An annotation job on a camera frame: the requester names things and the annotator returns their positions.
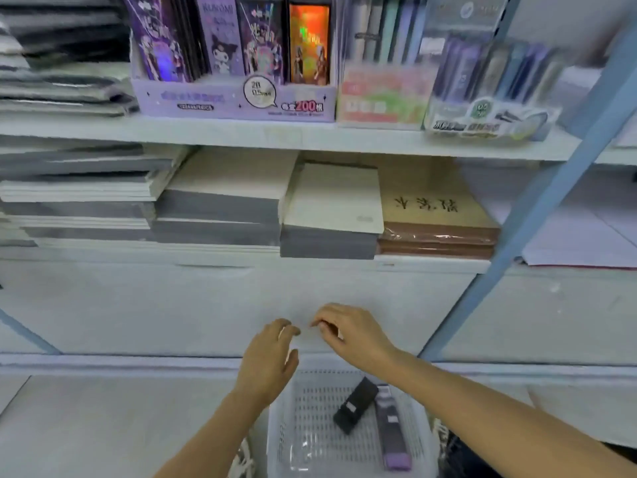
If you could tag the stack of white cover notebooks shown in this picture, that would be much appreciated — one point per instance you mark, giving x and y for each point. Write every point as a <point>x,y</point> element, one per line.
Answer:
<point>333,209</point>

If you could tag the person's right hand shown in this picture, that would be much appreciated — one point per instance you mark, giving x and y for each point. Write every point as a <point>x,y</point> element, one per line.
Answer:
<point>361,338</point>

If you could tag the black rectangular packet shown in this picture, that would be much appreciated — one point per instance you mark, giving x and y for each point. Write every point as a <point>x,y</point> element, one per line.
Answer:
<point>354,405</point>

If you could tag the person's left forearm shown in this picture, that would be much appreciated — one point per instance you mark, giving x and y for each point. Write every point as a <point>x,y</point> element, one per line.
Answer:
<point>209,443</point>

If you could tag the orange holographic lead pack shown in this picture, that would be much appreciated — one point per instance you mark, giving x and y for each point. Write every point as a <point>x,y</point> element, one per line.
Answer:
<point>308,44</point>

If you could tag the lilac cartoon lead pack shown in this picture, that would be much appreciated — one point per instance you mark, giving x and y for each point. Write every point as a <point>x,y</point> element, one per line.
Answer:
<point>221,34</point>

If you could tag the person's right forearm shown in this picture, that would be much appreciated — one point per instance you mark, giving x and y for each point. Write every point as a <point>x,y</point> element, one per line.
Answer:
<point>487,423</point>

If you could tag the white shelf unit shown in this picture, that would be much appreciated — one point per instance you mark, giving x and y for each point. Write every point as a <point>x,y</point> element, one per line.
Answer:
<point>199,303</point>

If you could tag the grey stack with cream cover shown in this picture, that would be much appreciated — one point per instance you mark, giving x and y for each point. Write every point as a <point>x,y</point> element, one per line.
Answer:
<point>224,199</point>

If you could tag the pale green display box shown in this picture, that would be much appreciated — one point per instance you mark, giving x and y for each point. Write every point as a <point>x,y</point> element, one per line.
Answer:
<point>490,119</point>

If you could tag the stack of dark notebooks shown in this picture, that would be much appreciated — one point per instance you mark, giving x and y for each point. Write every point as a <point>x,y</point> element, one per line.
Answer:
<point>59,54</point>

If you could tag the purple rectangular packet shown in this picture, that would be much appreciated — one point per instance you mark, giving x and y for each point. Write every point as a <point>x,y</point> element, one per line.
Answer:
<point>392,433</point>

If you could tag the person's right thumb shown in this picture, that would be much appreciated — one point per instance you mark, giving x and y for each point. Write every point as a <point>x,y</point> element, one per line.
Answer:
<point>329,333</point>

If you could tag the stack of grey white notebooks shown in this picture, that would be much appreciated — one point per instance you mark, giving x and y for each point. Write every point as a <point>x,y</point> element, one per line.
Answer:
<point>79,194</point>

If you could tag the person's left hand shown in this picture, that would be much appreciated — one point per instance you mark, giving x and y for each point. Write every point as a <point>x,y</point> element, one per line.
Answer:
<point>263,368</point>

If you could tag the row of pastel pens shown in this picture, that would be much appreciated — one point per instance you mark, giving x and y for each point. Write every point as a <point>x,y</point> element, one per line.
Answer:
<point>385,27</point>

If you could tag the purple cartoon lead pack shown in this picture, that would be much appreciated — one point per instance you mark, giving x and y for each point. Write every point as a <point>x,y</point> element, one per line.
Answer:
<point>159,39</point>

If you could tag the blue metal shelf brace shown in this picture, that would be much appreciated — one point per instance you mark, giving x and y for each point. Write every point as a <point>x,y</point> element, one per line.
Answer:
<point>27,333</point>
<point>537,204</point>

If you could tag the purple cardboard display box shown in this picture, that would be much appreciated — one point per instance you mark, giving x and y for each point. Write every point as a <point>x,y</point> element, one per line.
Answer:
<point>229,99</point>

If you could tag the pink cardboard display box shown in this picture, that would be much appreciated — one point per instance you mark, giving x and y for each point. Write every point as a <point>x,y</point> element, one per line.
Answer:
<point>383,97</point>

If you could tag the person's left thumb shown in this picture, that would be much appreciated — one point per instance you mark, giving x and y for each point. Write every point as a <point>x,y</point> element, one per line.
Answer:
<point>292,364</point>

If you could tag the dark purple lead pack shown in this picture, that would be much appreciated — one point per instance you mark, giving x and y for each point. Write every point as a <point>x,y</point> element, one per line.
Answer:
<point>260,44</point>

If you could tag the row of purple pen packs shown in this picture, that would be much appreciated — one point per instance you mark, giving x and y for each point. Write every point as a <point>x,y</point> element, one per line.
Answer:
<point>497,69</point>

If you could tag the white plastic basket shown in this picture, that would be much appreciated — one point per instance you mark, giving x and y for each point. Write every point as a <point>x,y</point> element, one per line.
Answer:
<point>308,433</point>

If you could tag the stack of brown notebooks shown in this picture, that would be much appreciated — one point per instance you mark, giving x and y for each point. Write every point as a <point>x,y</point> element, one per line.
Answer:
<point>438,214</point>

